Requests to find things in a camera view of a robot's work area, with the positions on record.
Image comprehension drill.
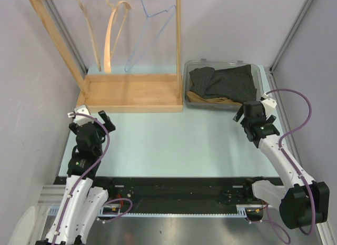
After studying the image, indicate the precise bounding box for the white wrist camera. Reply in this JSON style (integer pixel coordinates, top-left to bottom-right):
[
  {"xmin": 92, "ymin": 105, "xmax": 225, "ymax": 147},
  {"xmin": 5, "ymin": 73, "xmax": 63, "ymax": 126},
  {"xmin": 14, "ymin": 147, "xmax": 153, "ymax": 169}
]
[
  {"xmin": 67, "ymin": 105, "xmax": 92, "ymax": 126},
  {"xmin": 260, "ymin": 93, "xmax": 277, "ymax": 119}
]

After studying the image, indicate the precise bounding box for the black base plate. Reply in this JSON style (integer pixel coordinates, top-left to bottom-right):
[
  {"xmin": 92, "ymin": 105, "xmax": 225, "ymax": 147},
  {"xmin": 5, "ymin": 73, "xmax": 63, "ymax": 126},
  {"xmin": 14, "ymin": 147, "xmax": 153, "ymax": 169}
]
[{"xmin": 102, "ymin": 177, "xmax": 266, "ymax": 215}]

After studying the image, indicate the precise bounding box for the white slotted cable duct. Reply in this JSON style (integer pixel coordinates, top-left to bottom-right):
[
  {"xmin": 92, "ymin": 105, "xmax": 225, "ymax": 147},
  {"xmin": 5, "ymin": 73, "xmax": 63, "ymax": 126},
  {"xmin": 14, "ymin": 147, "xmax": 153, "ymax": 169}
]
[{"xmin": 48, "ymin": 205, "xmax": 265, "ymax": 219}]

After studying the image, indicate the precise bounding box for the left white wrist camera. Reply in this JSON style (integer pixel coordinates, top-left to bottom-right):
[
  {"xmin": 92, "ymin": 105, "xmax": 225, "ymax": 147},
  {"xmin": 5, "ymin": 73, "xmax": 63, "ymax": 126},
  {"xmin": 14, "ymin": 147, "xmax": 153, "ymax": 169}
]
[{"xmin": 67, "ymin": 105, "xmax": 92, "ymax": 126}]

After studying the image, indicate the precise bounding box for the clear plastic bin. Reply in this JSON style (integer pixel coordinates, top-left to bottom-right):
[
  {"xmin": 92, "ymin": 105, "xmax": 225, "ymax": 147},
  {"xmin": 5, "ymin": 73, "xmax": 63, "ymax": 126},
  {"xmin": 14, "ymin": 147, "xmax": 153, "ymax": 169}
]
[{"xmin": 183, "ymin": 60, "xmax": 263, "ymax": 111}]

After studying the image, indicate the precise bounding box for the left aluminium frame post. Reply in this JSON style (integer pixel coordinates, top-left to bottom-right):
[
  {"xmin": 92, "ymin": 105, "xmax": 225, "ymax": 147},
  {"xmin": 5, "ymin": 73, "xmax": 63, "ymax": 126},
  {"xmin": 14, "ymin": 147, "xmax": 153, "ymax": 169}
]
[{"xmin": 43, "ymin": 0, "xmax": 88, "ymax": 77}]

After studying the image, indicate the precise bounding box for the right aluminium frame post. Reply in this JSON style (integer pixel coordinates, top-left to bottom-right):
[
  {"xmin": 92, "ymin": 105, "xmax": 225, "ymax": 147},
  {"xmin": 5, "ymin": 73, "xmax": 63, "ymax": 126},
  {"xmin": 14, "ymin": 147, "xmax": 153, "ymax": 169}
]
[{"xmin": 269, "ymin": 0, "xmax": 314, "ymax": 73}]

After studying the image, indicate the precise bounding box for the wooden clothes rack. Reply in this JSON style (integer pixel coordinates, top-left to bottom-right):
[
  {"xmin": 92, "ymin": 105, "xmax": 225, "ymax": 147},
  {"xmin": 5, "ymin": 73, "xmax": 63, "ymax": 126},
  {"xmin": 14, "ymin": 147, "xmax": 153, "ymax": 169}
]
[{"xmin": 29, "ymin": 0, "xmax": 183, "ymax": 113}]

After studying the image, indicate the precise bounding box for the aluminium frame post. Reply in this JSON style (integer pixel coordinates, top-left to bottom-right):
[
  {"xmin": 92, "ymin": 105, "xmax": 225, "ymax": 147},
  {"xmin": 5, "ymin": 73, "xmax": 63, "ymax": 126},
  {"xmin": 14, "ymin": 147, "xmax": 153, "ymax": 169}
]
[
  {"xmin": 43, "ymin": 0, "xmax": 88, "ymax": 77},
  {"xmin": 269, "ymin": 0, "xmax": 314, "ymax": 73}
]

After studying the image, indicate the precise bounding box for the blue wire hanger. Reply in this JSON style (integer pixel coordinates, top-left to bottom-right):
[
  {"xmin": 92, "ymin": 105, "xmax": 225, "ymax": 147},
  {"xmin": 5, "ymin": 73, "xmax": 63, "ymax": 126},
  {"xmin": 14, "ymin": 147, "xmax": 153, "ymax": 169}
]
[{"xmin": 124, "ymin": 0, "xmax": 177, "ymax": 73}]

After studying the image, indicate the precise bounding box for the light wooden hanger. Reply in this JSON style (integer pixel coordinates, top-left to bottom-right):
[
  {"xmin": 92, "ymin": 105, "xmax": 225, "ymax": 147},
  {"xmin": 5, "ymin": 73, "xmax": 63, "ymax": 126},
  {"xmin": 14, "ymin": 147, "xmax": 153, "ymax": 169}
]
[{"xmin": 104, "ymin": 0, "xmax": 132, "ymax": 74}]

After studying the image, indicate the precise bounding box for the dark grey dotted skirt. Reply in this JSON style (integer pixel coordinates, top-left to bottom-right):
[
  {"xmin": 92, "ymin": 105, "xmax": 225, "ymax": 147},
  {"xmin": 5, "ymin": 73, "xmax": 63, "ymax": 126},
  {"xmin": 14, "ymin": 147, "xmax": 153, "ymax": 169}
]
[{"xmin": 189, "ymin": 65, "xmax": 257, "ymax": 104}]

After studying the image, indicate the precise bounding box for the tan cloth garment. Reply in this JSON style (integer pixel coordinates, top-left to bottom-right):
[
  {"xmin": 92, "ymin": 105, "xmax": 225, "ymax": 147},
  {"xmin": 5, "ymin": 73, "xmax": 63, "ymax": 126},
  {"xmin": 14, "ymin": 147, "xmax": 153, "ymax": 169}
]
[{"xmin": 187, "ymin": 91, "xmax": 241, "ymax": 105}]

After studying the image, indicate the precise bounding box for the white rounded object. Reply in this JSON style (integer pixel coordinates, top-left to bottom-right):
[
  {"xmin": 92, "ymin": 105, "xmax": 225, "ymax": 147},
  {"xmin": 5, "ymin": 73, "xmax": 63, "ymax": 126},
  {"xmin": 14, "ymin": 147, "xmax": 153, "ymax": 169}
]
[{"xmin": 8, "ymin": 207, "xmax": 36, "ymax": 245}]

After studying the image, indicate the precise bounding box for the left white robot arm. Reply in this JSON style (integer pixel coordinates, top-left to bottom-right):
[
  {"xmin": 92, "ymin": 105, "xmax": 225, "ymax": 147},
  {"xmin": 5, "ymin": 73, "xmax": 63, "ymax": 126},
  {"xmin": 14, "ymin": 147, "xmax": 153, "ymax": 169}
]
[{"xmin": 36, "ymin": 106, "xmax": 116, "ymax": 244}]

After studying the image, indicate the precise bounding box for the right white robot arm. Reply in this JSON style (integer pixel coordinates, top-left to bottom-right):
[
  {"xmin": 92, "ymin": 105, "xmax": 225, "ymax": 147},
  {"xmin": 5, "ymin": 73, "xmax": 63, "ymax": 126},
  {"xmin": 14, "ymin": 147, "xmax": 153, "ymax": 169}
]
[{"xmin": 233, "ymin": 98, "xmax": 330, "ymax": 229}]

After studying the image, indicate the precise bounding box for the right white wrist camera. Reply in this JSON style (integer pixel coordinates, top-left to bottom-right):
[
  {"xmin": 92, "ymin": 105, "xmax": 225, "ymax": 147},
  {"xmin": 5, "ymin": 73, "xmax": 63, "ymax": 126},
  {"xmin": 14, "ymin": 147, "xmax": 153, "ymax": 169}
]
[{"xmin": 260, "ymin": 93, "xmax": 277, "ymax": 119}]

